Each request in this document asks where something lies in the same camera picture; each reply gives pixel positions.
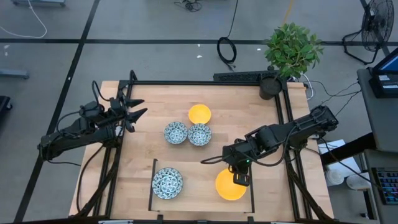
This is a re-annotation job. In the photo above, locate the laptop with blue screen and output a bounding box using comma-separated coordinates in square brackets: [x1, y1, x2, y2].
[371, 46, 398, 75]

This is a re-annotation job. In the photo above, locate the black device with white labels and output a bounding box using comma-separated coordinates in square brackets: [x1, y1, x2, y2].
[368, 72, 398, 100]

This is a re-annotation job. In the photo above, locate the white floor cable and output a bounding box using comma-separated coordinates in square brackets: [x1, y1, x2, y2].
[0, 0, 48, 39]

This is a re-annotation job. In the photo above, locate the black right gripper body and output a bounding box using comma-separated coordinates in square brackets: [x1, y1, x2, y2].
[228, 152, 253, 175]

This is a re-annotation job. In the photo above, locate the yellow plastic plate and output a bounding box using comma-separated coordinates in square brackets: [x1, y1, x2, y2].
[215, 168, 249, 202]

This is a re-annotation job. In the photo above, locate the black furniture part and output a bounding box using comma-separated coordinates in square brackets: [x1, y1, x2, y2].
[0, 95, 13, 123]

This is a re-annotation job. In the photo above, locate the black cable tangle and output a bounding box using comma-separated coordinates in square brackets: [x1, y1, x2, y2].
[173, 0, 203, 13]

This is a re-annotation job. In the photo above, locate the grey cart base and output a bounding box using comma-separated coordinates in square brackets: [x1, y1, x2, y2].
[11, 0, 67, 7]

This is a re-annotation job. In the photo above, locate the green plant in black pot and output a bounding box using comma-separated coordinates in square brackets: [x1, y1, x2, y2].
[259, 22, 325, 101]

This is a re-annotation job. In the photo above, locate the black aluminium table frame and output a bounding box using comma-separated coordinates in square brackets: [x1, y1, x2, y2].
[68, 70, 335, 224]

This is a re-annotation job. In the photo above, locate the grey desk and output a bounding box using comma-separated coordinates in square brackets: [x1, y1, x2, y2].
[356, 67, 398, 154]
[363, 148, 398, 224]

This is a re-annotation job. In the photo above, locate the raised wooden shelf board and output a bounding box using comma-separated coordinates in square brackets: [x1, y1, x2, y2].
[150, 157, 254, 214]

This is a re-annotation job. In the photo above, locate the black metal shelf leg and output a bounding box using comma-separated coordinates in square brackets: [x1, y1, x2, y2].
[147, 157, 159, 213]
[248, 172, 256, 214]

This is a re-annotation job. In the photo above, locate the keyboard with colourful keys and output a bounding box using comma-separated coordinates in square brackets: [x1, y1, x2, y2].
[371, 167, 398, 205]

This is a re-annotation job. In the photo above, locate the white paper sheet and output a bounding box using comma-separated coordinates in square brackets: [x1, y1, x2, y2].
[317, 139, 362, 175]

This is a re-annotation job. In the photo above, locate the teal bowl with patterned inside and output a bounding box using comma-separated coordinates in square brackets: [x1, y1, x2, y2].
[187, 123, 213, 147]
[151, 167, 184, 200]
[164, 121, 188, 145]

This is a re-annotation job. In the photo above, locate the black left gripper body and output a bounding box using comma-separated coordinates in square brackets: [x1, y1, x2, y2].
[107, 95, 137, 134]

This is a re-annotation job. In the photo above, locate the black desk beam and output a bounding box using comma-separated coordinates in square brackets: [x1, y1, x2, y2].
[320, 132, 377, 166]

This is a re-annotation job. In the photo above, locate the black floor fan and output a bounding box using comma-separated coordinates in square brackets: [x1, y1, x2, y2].
[341, 0, 396, 65]

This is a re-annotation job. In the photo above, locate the grey furniture foot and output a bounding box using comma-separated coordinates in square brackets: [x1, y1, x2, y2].
[0, 68, 30, 80]

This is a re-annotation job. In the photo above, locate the black coiled floor cable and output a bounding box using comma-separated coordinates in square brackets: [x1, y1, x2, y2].
[216, 0, 239, 72]

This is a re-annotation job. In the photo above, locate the white round lid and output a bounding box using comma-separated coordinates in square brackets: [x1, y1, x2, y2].
[324, 167, 345, 187]
[346, 173, 371, 191]

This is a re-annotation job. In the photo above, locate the thick yellow cable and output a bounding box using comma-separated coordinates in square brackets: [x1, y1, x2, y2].
[280, 0, 295, 26]

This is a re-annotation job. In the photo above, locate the small yellow plate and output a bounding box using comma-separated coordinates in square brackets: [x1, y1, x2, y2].
[188, 103, 212, 125]

